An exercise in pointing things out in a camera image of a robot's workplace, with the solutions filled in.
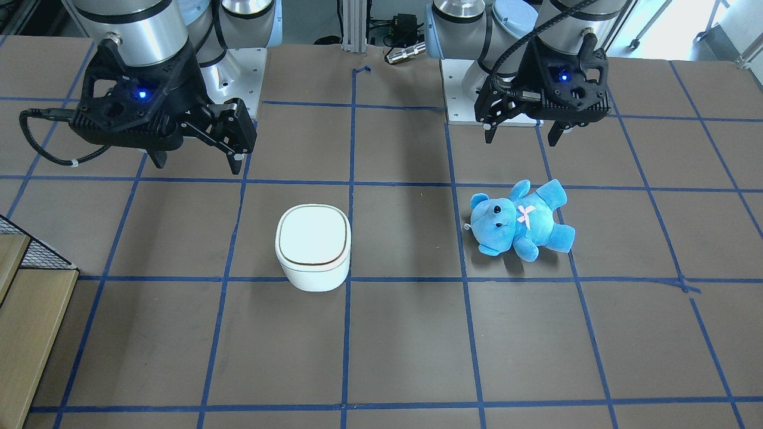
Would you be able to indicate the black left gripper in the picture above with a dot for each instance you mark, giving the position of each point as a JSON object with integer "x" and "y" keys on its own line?
{"x": 517, "y": 76}

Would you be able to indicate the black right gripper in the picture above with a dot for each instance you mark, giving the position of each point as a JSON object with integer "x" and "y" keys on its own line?
{"x": 192, "y": 80}

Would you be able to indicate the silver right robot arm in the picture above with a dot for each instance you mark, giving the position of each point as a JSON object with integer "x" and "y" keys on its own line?
{"x": 149, "y": 32}

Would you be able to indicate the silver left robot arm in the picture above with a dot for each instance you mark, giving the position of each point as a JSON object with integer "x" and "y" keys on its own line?
{"x": 496, "y": 35}

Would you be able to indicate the white trash can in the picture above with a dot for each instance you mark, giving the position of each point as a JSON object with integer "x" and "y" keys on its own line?
{"x": 313, "y": 246}

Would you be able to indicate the blue teddy bear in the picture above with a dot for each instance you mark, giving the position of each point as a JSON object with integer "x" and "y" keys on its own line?
{"x": 523, "y": 221}

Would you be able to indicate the silver metal connector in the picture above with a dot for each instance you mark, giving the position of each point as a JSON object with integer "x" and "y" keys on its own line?
{"x": 405, "y": 54}

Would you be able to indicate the black power adapter box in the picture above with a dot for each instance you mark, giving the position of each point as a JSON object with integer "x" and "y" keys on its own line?
{"x": 403, "y": 26}

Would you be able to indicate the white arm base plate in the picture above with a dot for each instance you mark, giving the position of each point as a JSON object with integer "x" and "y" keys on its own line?
{"x": 460, "y": 81}
{"x": 239, "y": 75}

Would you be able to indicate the aluminium profile post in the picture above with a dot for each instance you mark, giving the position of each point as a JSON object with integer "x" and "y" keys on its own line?
{"x": 354, "y": 25}

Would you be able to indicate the wooden shelf with wire mesh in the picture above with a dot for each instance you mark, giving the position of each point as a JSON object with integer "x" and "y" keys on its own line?
{"x": 37, "y": 284}

